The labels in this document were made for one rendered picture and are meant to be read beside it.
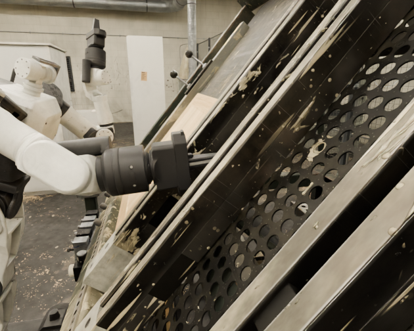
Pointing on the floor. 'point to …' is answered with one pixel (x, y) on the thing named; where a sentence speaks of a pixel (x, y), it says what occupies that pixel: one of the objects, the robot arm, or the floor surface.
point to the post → (91, 203)
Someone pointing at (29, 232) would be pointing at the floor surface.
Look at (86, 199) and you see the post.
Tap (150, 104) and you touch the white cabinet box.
